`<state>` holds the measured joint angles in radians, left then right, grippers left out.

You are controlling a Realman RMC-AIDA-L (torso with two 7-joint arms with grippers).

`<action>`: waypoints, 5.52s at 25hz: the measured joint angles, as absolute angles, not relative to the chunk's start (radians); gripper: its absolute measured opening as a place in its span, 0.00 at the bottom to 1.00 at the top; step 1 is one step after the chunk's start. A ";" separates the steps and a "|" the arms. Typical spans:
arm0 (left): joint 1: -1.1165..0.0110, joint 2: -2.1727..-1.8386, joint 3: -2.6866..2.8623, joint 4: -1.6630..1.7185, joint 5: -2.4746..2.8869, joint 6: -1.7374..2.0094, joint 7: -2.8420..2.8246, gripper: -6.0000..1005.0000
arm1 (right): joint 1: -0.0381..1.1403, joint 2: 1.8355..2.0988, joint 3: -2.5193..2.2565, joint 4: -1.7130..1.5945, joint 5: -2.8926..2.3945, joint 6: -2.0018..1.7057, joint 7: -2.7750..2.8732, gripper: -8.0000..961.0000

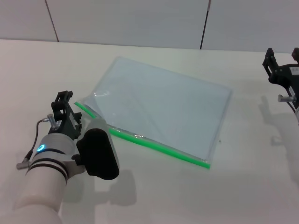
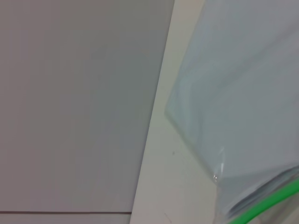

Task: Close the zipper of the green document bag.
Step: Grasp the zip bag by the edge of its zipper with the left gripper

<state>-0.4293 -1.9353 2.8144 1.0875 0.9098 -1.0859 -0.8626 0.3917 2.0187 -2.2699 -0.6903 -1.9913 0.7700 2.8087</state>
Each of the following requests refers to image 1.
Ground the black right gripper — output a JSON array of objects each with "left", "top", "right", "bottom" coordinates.
[{"left": 262, "top": 48, "right": 299, "bottom": 108}]

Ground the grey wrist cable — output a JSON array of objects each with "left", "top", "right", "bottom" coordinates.
[
  {"left": 16, "top": 113, "right": 59, "bottom": 170},
  {"left": 278, "top": 94, "right": 297, "bottom": 115}
]

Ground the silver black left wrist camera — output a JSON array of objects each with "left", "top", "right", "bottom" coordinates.
[{"left": 76, "top": 118, "right": 120, "bottom": 181}]

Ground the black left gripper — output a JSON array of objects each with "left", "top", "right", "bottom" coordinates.
[{"left": 48, "top": 91, "right": 83, "bottom": 140}]

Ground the transparent green-zip document bag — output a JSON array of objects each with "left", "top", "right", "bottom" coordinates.
[{"left": 74, "top": 56, "right": 234, "bottom": 170}]

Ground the grey right wrist cable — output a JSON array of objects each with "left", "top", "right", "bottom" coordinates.
[{"left": 278, "top": 94, "right": 297, "bottom": 115}]

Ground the grey left wrist cable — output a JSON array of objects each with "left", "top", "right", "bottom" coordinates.
[{"left": 16, "top": 113, "right": 59, "bottom": 170}]

